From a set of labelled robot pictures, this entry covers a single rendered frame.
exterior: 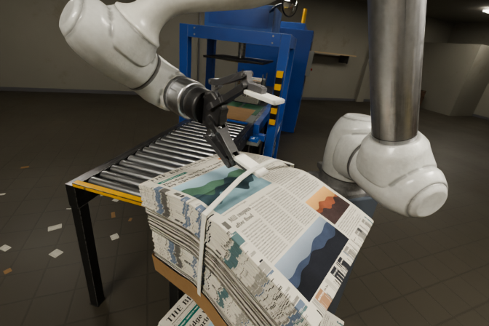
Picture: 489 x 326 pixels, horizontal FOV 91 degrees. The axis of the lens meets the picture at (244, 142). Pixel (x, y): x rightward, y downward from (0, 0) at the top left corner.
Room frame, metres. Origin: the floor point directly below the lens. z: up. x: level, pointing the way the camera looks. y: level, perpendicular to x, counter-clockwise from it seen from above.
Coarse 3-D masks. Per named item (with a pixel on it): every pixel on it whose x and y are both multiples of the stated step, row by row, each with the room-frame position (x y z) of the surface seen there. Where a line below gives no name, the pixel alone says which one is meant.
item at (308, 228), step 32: (288, 192) 0.41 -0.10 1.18; (320, 192) 0.44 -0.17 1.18; (256, 224) 0.31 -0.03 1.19; (288, 224) 0.33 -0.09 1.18; (320, 224) 0.35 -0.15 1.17; (352, 224) 0.37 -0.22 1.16; (224, 256) 0.28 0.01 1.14; (256, 256) 0.25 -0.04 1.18; (288, 256) 0.27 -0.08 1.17; (320, 256) 0.28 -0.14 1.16; (352, 256) 0.30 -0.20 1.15; (224, 288) 0.28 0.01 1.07; (256, 288) 0.24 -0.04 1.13; (288, 288) 0.22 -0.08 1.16; (320, 288) 0.23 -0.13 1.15; (224, 320) 0.27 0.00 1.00; (256, 320) 0.23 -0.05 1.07; (288, 320) 0.21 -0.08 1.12; (320, 320) 0.20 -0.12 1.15
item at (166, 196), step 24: (192, 168) 0.51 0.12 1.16; (216, 168) 0.50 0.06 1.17; (240, 168) 0.50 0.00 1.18; (144, 192) 0.42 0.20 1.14; (168, 192) 0.38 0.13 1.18; (192, 192) 0.37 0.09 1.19; (168, 216) 0.37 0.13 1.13; (168, 240) 0.38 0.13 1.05; (168, 264) 0.38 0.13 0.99; (192, 264) 0.33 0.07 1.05
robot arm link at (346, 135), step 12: (348, 120) 0.76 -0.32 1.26; (360, 120) 0.74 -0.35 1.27; (336, 132) 0.76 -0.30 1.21; (348, 132) 0.73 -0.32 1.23; (360, 132) 0.72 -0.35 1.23; (336, 144) 0.75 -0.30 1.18; (348, 144) 0.70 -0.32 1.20; (360, 144) 0.68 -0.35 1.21; (324, 156) 0.80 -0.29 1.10; (336, 156) 0.73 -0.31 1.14; (348, 156) 0.68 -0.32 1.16; (324, 168) 0.78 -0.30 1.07; (336, 168) 0.72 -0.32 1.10; (348, 180) 0.72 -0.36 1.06
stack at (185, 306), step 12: (180, 300) 0.41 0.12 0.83; (192, 300) 0.41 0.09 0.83; (168, 312) 0.38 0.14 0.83; (180, 312) 0.38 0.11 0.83; (192, 312) 0.38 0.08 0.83; (168, 324) 0.35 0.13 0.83; (180, 324) 0.36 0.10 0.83; (192, 324) 0.36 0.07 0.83; (204, 324) 0.36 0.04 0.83; (324, 324) 0.39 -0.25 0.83; (336, 324) 0.40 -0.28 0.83
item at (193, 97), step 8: (200, 88) 0.52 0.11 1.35; (192, 96) 0.50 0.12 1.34; (200, 96) 0.50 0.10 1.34; (208, 96) 0.49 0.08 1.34; (216, 96) 0.48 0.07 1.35; (184, 104) 0.50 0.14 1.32; (192, 104) 0.48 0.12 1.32; (200, 104) 0.49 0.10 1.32; (224, 104) 0.48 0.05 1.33; (192, 112) 0.48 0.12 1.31; (200, 112) 0.50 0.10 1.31; (208, 112) 0.49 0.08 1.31; (216, 112) 0.48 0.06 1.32; (224, 112) 0.48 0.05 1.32; (200, 120) 0.51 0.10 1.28; (216, 120) 0.48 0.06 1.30; (224, 120) 0.48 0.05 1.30; (208, 128) 0.49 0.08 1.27
